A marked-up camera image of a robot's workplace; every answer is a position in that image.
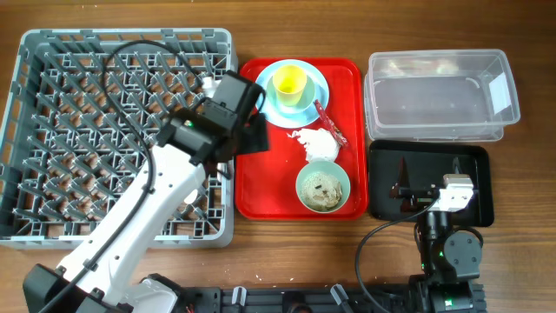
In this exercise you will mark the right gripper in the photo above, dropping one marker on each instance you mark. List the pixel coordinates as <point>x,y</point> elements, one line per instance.
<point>402,182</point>

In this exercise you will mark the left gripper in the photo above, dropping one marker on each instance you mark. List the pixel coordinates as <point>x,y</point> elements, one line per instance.
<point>256,138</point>

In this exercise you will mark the white plastic fork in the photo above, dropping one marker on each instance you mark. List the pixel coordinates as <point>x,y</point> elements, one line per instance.
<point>209,86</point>

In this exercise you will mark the white napkin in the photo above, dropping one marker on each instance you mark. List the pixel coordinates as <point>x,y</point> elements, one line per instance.
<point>319,145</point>

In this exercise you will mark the red snack wrapper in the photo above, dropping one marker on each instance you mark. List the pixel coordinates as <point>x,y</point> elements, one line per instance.
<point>329,124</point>

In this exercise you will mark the rice food waste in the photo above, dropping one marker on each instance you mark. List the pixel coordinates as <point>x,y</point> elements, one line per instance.
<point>321,191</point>

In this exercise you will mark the white plastic spoon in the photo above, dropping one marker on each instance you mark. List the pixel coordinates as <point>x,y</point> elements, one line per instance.
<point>191,197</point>

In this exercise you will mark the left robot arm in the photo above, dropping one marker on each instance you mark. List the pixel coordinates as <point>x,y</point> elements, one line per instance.
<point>95,276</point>

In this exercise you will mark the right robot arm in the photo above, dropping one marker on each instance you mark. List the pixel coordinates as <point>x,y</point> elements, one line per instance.
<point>450,255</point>

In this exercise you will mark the grey dishwasher rack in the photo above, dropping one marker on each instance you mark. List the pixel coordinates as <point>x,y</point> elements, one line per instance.
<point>80,106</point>

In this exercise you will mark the black tray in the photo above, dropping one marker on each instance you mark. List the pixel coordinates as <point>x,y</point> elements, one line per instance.
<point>427,163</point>

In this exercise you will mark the light blue plate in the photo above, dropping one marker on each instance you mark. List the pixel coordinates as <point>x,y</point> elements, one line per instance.
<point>308,116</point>

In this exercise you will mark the red plastic tray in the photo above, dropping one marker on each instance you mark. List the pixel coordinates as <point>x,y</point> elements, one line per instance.
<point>265,181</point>

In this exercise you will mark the yellow plastic cup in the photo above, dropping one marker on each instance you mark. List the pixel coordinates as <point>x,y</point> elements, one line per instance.
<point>289,82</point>

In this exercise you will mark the light green saucer bowl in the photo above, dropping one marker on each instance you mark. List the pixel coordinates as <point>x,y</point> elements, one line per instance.
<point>306,99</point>

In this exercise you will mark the clear plastic bin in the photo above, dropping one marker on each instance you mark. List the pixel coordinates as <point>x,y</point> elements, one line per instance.
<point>440,95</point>

